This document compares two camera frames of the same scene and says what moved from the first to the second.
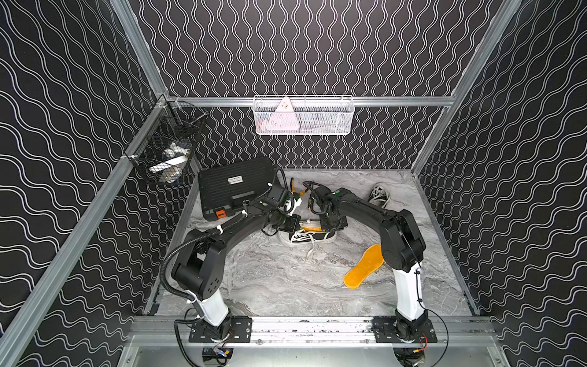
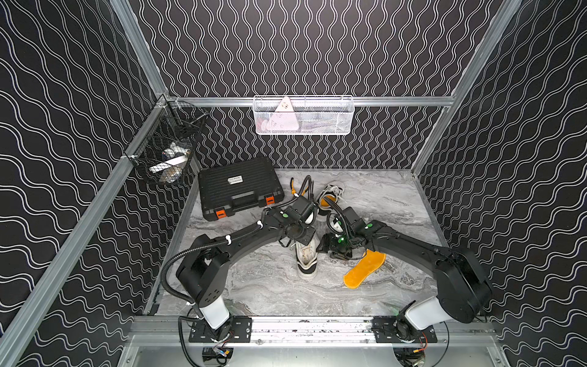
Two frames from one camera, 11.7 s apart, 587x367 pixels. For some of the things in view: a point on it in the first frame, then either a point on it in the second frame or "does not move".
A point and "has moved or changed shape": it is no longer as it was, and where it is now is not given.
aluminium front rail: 173,332 does not move
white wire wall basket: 312,115 does not move
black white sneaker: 380,196 to 306,258
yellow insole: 371,259 does not move
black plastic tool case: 223,189 does not move
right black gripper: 341,222 to 326,245
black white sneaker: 296,235 has moved or changed shape
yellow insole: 312,226 has moved or changed shape
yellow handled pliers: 293,189 does not move
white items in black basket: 174,158 does not move
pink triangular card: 284,121 does not move
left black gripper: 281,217 to 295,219
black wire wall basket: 162,151 does not move
